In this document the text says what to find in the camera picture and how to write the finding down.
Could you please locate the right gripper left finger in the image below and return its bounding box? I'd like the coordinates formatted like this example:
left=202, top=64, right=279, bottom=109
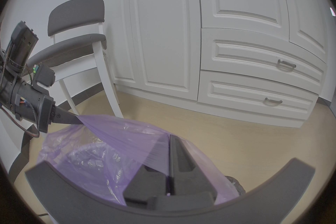
left=123, top=164, right=170, bottom=205

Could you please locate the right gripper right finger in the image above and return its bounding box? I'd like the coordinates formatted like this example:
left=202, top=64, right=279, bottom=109
left=150, top=134, right=218, bottom=212

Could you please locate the black plastic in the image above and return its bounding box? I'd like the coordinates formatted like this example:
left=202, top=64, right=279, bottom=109
left=225, top=176, right=246, bottom=196

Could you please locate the purple plastic bag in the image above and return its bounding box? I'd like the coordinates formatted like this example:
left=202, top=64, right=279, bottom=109
left=37, top=114, right=240, bottom=208

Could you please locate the white chair with grey cushions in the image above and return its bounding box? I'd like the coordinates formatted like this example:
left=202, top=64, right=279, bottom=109
left=26, top=0, right=124, bottom=119

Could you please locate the white wardrobe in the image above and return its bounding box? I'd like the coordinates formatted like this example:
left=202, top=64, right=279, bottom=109
left=100, top=0, right=328, bottom=129

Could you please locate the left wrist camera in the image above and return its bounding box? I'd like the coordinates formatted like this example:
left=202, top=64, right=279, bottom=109
left=31, top=62, right=56, bottom=91

